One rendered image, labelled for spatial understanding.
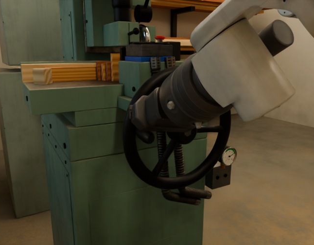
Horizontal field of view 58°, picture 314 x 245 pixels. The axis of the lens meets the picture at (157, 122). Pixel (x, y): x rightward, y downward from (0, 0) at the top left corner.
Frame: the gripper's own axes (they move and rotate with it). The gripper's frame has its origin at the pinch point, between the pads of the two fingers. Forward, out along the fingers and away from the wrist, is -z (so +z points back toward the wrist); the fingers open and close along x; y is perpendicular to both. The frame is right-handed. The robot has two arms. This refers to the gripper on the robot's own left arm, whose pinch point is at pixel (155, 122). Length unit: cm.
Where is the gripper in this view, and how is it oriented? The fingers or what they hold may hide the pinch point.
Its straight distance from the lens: 52.2
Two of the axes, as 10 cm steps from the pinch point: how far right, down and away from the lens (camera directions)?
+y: -0.9, -9.5, 2.8
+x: 9.0, 0.4, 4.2
